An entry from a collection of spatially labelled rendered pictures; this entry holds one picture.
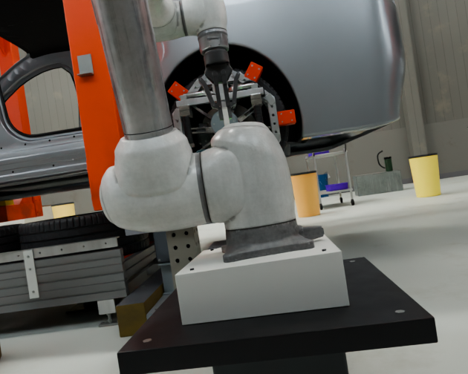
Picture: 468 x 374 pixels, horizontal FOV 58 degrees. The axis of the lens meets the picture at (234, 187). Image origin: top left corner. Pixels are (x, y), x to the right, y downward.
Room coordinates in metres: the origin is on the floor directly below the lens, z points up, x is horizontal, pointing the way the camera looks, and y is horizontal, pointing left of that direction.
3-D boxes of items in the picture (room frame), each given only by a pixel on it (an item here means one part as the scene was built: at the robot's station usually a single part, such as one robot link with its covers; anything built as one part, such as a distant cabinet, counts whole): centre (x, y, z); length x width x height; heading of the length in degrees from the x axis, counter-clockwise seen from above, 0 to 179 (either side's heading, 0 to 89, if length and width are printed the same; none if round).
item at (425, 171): (5.90, -2.68, 0.29); 0.38 x 0.37 x 0.58; 87
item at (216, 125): (2.15, 0.00, 0.85); 0.21 x 0.14 x 0.14; 176
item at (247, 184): (0.91, -0.03, 0.56); 0.18 x 0.16 x 0.22; 90
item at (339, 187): (6.57, -1.47, 0.48); 1.00 x 0.58 x 0.95; 173
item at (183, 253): (1.56, 0.21, 0.21); 0.10 x 0.10 x 0.42; 86
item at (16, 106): (4.71, 2.28, 1.75); 0.19 x 0.19 x 2.45; 86
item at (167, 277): (2.14, 0.31, 0.26); 0.42 x 0.18 x 0.35; 176
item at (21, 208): (4.39, 2.30, 0.69); 0.52 x 0.17 x 0.35; 176
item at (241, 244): (0.91, -0.06, 0.42); 0.22 x 0.18 x 0.06; 93
